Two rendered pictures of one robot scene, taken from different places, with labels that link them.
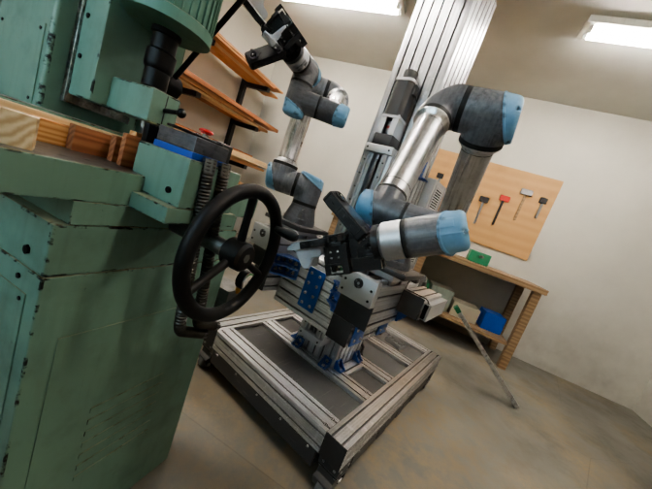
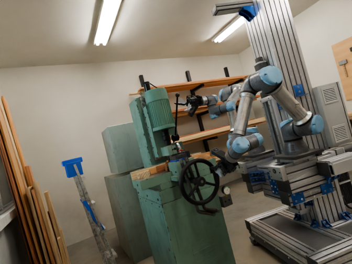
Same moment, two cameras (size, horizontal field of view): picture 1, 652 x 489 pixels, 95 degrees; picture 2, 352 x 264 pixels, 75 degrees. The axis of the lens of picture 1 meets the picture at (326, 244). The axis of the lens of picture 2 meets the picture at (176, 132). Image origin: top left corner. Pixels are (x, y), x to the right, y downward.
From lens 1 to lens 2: 0.94 m
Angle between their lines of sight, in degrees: 46
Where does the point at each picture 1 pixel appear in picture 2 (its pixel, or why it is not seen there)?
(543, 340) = not seen: outside the picture
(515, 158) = not seen: outside the picture
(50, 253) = (161, 198)
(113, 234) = (171, 189)
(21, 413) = (173, 243)
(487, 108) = (256, 81)
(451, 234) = (235, 147)
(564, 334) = not seen: outside the picture
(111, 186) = (165, 177)
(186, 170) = (176, 165)
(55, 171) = (154, 179)
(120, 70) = (161, 145)
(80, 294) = (171, 207)
